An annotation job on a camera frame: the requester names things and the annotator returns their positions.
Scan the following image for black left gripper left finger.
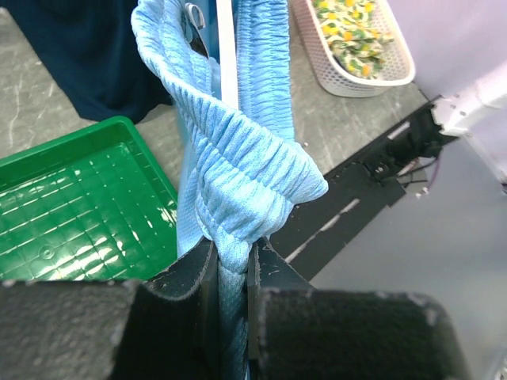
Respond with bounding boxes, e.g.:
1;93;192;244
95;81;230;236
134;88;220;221
1;240;220;379

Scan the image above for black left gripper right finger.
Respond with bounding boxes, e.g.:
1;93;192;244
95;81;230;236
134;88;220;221
247;238;471;379

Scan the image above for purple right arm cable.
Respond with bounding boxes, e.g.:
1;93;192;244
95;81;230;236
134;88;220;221
423;152;443;195

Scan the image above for green plastic tray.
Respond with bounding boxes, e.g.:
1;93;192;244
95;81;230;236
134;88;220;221
1;116;177;280

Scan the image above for lemon print shorts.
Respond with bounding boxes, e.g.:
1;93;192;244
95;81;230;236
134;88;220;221
312;0;394;79

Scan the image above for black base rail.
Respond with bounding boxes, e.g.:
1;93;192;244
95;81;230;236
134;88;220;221
270;103;454;280

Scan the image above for navy blue shorts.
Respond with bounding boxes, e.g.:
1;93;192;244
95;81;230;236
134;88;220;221
1;0;172;123

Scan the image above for white plastic laundry basket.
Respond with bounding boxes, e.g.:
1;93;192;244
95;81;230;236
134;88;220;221
290;1;416;97

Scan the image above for light blue shorts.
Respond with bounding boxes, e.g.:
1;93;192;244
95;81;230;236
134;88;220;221
132;1;328;379

